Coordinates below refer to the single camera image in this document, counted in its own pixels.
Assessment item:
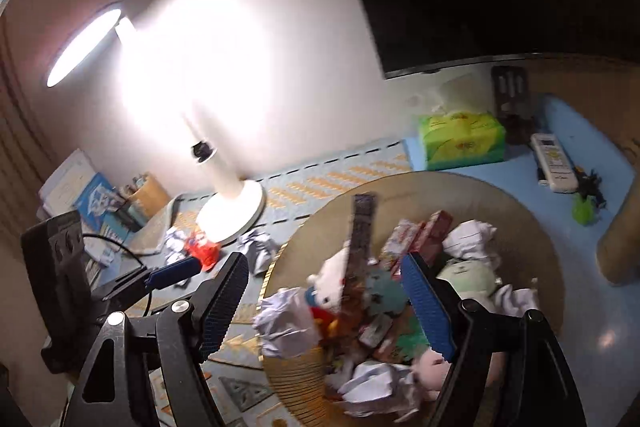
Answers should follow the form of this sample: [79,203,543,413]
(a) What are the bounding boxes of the orange snack packet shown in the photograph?
[184,231,221,272]

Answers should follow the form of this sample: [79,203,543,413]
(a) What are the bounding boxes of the three-bear plush toy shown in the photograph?
[412,345,504,403]

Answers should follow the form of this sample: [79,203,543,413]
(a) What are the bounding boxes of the paper pile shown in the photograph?
[253,287,320,359]

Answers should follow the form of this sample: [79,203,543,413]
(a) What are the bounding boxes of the red french fries plush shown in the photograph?
[310,307,361,341]

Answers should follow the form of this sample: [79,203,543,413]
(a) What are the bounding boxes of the hello kitty white plush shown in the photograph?
[306,245,348,314]

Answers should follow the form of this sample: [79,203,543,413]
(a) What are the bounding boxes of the white paper ball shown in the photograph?
[160,227,188,265]

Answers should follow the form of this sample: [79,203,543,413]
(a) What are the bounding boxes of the teal plastic star toy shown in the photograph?
[366,267,408,317]

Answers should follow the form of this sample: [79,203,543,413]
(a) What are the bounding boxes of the green-headed plush toy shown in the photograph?
[437,259,502,299]

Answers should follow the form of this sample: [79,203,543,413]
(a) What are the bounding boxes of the patterned blue woven mat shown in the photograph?
[102,139,411,426]

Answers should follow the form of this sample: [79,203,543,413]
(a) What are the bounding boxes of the cardboard pen holder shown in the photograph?
[128,172,171,219]

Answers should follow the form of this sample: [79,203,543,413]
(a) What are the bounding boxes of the white desk lamp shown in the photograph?
[47,2,265,245]

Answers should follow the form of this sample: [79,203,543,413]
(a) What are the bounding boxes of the blue study book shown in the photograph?
[74,172,126,232]

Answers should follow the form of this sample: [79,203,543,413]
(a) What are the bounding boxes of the woven golden basket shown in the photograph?
[260,171,586,426]

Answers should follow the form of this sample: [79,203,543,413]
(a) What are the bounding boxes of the white paper stack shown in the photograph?
[39,148,96,217]

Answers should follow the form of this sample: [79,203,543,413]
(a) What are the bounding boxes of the green tissue box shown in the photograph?
[418,112,506,171]

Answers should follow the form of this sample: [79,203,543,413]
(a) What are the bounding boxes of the white remote control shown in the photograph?
[530,133,578,194]

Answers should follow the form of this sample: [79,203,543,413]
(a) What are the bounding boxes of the black cable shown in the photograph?
[81,232,154,318]

